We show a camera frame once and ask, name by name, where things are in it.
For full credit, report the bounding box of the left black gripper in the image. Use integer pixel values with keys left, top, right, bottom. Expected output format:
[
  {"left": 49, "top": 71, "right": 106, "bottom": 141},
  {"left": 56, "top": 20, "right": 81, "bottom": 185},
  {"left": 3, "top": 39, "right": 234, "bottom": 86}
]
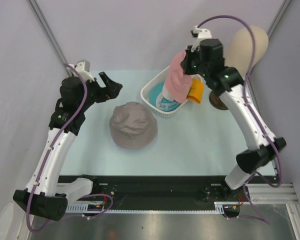
[{"left": 77, "top": 72, "right": 123, "bottom": 111}]

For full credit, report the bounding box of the pink bucket hat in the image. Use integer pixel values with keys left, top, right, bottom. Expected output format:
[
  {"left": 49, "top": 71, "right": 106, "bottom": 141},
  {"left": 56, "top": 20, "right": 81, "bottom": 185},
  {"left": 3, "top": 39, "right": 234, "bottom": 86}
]
[{"left": 163, "top": 50, "right": 193, "bottom": 103}]

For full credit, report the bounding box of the grey beige bucket hat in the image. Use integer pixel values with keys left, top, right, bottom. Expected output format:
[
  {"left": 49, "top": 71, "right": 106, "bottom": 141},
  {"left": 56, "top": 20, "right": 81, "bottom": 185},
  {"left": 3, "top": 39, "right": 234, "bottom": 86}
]
[{"left": 109, "top": 101, "right": 158, "bottom": 149}]

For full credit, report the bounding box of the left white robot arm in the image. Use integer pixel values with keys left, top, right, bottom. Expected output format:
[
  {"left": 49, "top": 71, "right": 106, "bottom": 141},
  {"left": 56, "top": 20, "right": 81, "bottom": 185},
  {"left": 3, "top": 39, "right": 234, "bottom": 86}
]
[{"left": 13, "top": 72, "right": 123, "bottom": 221}]

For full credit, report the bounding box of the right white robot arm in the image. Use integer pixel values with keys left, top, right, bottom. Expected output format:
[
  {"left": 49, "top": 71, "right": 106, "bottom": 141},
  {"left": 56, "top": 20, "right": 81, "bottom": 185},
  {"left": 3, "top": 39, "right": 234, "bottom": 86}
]
[{"left": 180, "top": 38, "right": 286, "bottom": 201}]

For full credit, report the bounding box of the beige mannequin head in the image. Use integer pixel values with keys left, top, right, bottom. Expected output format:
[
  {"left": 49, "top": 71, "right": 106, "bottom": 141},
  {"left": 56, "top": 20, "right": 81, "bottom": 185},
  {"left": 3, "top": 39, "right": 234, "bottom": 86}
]
[{"left": 225, "top": 25, "right": 269, "bottom": 79}]

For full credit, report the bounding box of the orange hat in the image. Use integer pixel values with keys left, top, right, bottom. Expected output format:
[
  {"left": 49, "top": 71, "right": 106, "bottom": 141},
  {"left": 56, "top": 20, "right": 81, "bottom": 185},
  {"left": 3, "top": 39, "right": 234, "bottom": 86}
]
[{"left": 186, "top": 77, "right": 205, "bottom": 104}]

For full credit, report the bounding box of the white plastic basket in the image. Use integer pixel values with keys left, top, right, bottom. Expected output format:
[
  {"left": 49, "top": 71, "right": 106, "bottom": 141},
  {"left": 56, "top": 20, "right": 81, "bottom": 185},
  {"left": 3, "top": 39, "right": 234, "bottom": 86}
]
[{"left": 140, "top": 65, "right": 202, "bottom": 118}]

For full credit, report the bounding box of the teal hat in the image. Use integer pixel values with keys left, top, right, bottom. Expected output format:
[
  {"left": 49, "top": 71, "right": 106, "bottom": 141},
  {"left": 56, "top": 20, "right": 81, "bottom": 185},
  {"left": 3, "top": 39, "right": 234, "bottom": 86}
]
[{"left": 148, "top": 82, "right": 181, "bottom": 112}]

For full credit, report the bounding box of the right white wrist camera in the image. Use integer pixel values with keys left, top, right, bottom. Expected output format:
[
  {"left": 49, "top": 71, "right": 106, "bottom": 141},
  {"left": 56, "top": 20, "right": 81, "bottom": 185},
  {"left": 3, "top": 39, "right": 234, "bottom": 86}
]
[{"left": 191, "top": 25, "right": 212, "bottom": 50}]

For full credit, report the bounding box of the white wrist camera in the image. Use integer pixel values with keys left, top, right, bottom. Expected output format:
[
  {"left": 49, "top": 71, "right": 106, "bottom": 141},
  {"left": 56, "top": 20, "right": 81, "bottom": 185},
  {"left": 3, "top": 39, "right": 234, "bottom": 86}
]
[
  {"left": 191, "top": 25, "right": 212, "bottom": 50},
  {"left": 75, "top": 59, "right": 94, "bottom": 82}
]

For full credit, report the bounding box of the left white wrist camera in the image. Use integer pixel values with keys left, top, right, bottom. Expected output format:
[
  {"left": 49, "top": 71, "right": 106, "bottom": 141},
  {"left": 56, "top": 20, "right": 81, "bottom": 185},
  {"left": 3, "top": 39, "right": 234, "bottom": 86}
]
[{"left": 75, "top": 59, "right": 94, "bottom": 82}]

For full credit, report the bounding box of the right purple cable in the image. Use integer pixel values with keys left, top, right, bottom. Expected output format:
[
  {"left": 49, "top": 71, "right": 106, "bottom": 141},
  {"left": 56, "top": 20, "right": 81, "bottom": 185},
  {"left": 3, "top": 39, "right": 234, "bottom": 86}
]
[{"left": 197, "top": 15, "right": 284, "bottom": 188}]

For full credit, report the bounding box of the purple cable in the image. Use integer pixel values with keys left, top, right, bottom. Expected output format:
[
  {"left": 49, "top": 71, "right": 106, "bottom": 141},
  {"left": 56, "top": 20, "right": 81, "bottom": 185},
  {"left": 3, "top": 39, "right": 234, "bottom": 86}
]
[
  {"left": 26, "top": 63, "right": 90, "bottom": 232},
  {"left": 197, "top": 15, "right": 284, "bottom": 188}
]

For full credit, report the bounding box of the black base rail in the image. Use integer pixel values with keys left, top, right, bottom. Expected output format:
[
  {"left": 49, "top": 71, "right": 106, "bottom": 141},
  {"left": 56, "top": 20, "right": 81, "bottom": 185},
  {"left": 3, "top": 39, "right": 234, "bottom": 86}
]
[{"left": 57, "top": 174, "right": 243, "bottom": 213}]

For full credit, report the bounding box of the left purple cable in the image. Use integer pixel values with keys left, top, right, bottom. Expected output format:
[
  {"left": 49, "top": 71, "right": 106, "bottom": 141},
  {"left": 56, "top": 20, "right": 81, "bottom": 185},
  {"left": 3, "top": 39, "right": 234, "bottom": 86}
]
[{"left": 26, "top": 63, "right": 90, "bottom": 232}]

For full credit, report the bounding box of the white cable duct left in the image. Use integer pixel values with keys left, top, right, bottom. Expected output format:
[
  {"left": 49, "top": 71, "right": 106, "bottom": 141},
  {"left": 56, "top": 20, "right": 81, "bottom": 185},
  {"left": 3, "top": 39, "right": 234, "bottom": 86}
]
[{"left": 65, "top": 201, "right": 105, "bottom": 214}]

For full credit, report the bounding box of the white cable duct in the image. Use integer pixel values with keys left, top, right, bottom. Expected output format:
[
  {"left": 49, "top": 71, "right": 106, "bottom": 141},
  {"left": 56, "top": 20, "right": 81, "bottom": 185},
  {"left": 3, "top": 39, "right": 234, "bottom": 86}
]
[
  {"left": 214, "top": 201, "right": 241, "bottom": 213},
  {"left": 65, "top": 201, "right": 105, "bottom": 214}
]

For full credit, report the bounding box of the aluminium frame rail right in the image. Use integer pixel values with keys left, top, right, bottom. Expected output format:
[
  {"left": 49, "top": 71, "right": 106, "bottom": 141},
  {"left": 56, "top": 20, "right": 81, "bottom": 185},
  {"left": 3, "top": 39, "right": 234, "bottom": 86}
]
[{"left": 247, "top": 183, "right": 299, "bottom": 204}]

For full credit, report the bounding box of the white cable duct right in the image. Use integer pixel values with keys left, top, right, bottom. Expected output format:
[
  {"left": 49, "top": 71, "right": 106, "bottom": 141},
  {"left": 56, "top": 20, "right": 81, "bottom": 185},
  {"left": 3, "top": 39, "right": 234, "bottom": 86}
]
[{"left": 214, "top": 201, "right": 241, "bottom": 213}]

